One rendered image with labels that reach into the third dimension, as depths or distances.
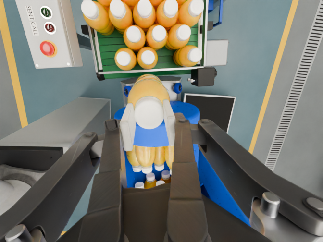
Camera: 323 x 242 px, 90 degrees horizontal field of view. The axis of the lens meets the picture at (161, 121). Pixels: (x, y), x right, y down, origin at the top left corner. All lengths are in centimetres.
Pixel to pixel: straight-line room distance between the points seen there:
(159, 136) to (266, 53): 175
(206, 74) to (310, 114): 206
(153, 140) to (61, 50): 36
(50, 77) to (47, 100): 22
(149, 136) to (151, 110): 23
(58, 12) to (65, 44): 8
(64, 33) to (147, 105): 41
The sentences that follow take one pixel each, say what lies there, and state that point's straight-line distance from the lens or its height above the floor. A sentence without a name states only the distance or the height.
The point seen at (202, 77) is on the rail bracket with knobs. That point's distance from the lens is 66.
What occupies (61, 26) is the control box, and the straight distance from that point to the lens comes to 57.
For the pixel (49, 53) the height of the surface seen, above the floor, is 111.
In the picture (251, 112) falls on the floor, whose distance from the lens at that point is 209.
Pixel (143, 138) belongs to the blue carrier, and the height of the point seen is 123.
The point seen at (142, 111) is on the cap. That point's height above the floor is 142.
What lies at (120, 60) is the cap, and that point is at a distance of 52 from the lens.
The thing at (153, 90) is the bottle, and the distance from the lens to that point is 23.
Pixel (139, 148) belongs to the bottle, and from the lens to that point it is 55.
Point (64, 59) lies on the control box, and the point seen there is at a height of 110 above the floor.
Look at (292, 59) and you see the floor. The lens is 224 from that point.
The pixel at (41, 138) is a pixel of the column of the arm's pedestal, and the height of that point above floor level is 90.
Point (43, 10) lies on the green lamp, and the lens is 58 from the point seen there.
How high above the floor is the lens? 162
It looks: 69 degrees down
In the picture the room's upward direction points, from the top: 161 degrees clockwise
